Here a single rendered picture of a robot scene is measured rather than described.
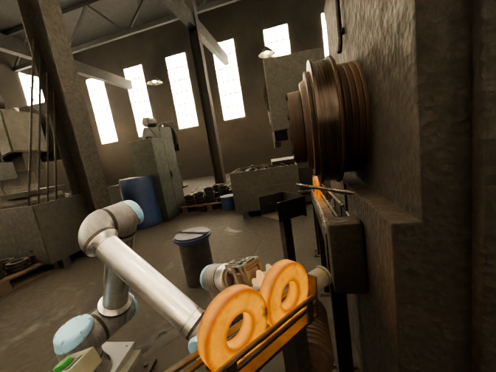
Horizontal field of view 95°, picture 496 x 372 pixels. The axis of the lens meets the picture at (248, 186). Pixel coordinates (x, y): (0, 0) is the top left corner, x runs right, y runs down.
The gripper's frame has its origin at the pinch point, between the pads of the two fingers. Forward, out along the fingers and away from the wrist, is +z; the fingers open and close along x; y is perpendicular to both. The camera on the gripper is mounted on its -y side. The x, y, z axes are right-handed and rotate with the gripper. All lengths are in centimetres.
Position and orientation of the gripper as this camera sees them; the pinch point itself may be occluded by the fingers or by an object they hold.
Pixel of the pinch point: (280, 287)
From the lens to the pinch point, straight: 62.8
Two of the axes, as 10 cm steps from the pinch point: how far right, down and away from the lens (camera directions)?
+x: 7.3, -2.2, 6.5
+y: -3.5, -9.3, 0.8
